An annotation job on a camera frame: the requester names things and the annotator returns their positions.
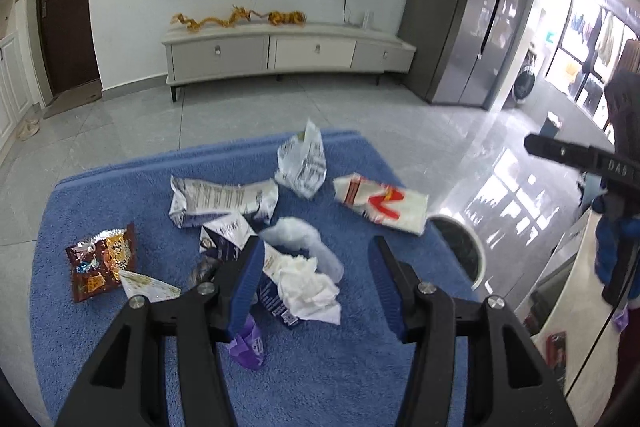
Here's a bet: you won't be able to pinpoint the white yellow snack wrapper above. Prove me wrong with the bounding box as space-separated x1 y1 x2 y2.
119 270 181 303

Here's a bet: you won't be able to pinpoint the purple plastic wrapper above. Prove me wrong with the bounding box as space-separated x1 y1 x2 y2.
227 314 265 371

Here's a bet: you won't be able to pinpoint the grey wrapper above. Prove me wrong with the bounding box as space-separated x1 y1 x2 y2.
189 255 222 287

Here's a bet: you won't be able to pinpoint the brown snack bag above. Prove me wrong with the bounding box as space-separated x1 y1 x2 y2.
65 223 136 303

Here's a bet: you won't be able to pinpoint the dark blue milk carton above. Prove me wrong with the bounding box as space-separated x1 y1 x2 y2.
200 212 300 329

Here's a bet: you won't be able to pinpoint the white tissue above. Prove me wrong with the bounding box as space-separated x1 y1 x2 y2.
271 255 342 325

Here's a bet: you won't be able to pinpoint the white red fries bag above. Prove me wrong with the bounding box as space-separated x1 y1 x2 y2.
332 173 428 236

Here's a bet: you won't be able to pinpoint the clear plastic bag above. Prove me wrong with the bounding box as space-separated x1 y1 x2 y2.
259 217 344 284

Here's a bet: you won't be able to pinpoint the white round trash bin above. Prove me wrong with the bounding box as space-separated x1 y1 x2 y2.
428 215 487 291

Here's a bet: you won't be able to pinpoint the blue white gloved right hand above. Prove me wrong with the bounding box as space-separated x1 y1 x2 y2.
591 195 624 285

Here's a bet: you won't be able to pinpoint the small grey waste bin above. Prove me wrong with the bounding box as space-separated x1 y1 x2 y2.
539 112 562 139

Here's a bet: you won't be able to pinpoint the front load washing machine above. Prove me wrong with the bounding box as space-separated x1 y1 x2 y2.
502 50 537 109

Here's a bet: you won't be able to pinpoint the white side table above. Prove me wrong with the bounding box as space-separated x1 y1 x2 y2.
534 211 620 409

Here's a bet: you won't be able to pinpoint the hanging clothes rack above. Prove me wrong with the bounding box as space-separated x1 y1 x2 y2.
563 3 639 80

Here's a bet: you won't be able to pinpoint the blue terry towel mat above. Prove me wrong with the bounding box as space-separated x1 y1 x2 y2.
29 134 474 426

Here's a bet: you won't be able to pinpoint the grey double door refrigerator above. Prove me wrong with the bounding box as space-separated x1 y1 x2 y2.
398 0 526 107

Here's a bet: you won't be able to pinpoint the beige slippers pair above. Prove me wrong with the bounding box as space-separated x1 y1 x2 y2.
16 119 40 142

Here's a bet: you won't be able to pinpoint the brown door mat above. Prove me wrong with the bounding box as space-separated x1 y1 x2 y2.
42 79 102 119

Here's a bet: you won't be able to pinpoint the white lower cabinets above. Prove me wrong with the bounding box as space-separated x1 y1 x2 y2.
0 0 32 147

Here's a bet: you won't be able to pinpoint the grey white tv cabinet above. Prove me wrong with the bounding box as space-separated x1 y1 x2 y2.
163 24 416 98

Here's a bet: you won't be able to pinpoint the golden tiger figurine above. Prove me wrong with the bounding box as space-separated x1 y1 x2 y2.
250 11 307 26

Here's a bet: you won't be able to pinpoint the golden dragon figurine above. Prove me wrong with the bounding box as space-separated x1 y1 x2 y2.
170 6 252 32

